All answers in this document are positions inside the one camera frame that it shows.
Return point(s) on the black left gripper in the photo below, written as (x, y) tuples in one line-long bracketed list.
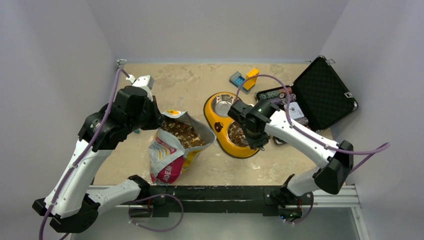
[(157, 119)]

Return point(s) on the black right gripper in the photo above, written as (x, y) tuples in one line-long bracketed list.
[(254, 143)]

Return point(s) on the pet food bag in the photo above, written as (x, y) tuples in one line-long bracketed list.
[(176, 144)]

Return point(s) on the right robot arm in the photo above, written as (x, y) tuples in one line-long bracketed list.
[(333, 160)]

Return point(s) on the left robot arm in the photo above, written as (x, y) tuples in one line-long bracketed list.
[(69, 208)]

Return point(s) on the yellow double pet bowl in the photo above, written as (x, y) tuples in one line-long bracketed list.
[(228, 133)]

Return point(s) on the white playing card box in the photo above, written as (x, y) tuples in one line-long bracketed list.
[(295, 112)]

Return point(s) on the toy brick stack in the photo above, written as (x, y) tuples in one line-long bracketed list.
[(247, 82)]

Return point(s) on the black poker chip case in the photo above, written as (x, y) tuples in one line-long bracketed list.
[(322, 96)]

